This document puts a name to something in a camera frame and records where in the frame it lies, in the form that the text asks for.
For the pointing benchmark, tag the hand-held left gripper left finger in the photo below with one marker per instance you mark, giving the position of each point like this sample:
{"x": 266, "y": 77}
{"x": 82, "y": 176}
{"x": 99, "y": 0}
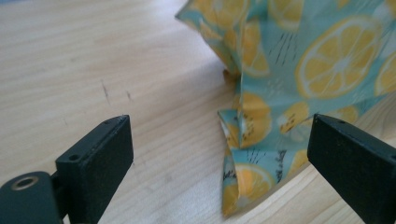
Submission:
{"x": 96, "y": 168}

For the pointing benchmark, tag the lemon print teal bag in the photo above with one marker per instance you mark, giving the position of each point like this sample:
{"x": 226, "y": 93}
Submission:
{"x": 299, "y": 71}

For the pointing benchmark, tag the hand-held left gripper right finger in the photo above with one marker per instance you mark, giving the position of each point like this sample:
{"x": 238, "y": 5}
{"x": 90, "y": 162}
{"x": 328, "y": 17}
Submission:
{"x": 355, "y": 165}

